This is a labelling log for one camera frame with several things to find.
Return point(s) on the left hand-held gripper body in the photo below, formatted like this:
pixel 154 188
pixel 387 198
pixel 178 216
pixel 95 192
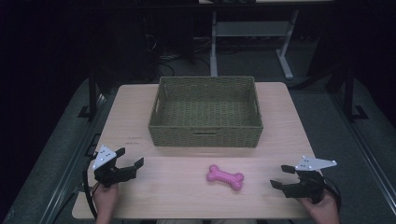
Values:
pixel 112 174

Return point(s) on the aluminium rail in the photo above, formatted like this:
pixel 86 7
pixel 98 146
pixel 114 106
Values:
pixel 367 155
pixel 71 161

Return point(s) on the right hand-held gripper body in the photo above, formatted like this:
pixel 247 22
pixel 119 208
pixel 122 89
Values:
pixel 306 183

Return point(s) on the pink bone toy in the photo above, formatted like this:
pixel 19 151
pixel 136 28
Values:
pixel 224 177

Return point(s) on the white metal table frame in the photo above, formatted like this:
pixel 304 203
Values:
pixel 249 28

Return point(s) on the green woven basket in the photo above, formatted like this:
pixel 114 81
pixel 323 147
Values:
pixel 205 105

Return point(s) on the person's left hand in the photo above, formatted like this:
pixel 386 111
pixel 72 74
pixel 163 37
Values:
pixel 106 199

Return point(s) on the black metal stand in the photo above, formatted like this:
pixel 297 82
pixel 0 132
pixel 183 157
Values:
pixel 92 93
pixel 349 93

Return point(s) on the person's right hand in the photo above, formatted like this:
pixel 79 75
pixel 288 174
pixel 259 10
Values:
pixel 322 210

